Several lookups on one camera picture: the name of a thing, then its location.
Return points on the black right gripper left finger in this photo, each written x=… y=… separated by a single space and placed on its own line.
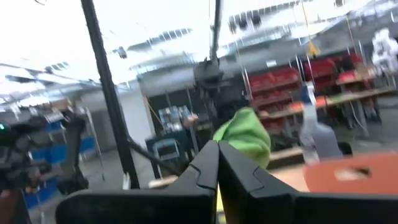
x=174 y=205

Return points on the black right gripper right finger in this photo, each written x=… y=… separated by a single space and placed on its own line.
x=280 y=208

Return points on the green microfiber towel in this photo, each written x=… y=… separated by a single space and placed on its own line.
x=245 y=137

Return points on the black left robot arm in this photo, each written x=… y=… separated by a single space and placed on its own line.
x=18 y=155

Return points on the spray bottle with blue trigger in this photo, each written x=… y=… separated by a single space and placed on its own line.
x=317 y=137

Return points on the orange plastic basket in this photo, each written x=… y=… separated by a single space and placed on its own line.
x=382 y=180

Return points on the red storage bin shelf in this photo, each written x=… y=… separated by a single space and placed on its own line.
x=273 y=84

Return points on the wooden workbench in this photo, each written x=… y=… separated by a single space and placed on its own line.
x=348 y=98

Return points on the blue storage bin shelf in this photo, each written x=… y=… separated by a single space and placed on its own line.
x=54 y=152

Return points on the black hanging equipment pole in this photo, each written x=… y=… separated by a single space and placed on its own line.
x=214 y=37

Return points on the white humanoid robot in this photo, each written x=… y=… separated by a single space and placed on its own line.
x=385 y=49

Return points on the black aluminium table frame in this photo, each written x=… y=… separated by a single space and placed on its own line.
x=109 y=93

